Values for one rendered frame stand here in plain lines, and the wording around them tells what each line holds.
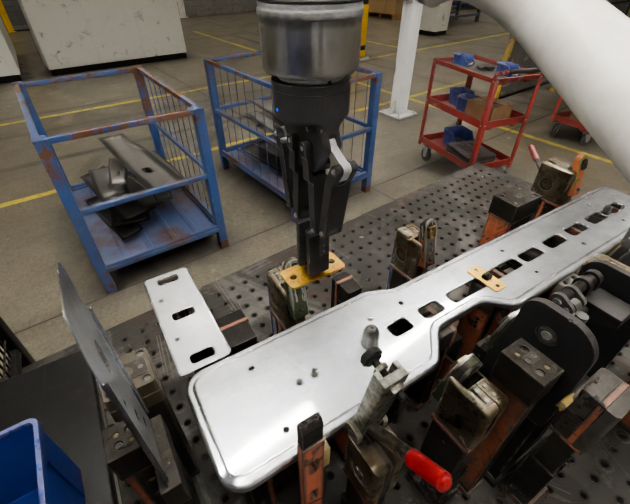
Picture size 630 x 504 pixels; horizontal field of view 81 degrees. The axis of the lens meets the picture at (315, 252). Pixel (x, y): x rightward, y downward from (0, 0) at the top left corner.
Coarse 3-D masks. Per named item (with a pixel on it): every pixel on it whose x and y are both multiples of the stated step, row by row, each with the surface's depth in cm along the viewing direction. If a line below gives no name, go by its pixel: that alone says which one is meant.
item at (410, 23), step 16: (416, 16) 402; (400, 32) 418; (416, 32) 414; (400, 48) 426; (400, 64) 434; (400, 80) 442; (400, 96) 451; (384, 112) 472; (400, 112) 465; (416, 112) 472
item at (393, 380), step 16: (368, 352) 43; (384, 368) 42; (400, 368) 42; (368, 384) 43; (384, 384) 40; (400, 384) 41; (368, 400) 44; (384, 400) 43; (400, 400) 40; (368, 416) 46; (384, 416) 50
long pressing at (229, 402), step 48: (528, 240) 96; (576, 240) 96; (432, 288) 82; (528, 288) 82; (288, 336) 72; (336, 336) 72; (384, 336) 72; (432, 336) 71; (192, 384) 64; (240, 384) 64; (288, 384) 64; (336, 384) 64; (240, 432) 57; (288, 432) 57; (336, 432) 57; (240, 480) 52
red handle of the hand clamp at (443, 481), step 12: (372, 432) 49; (384, 432) 48; (384, 444) 47; (396, 444) 46; (408, 456) 43; (420, 456) 42; (420, 468) 41; (432, 468) 40; (432, 480) 39; (444, 480) 39
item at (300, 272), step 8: (336, 256) 52; (336, 264) 50; (344, 264) 50; (280, 272) 49; (288, 272) 49; (296, 272) 49; (304, 272) 49; (328, 272) 49; (288, 280) 48; (296, 280) 48; (304, 280) 48; (312, 280) 48; (296, 288) 47
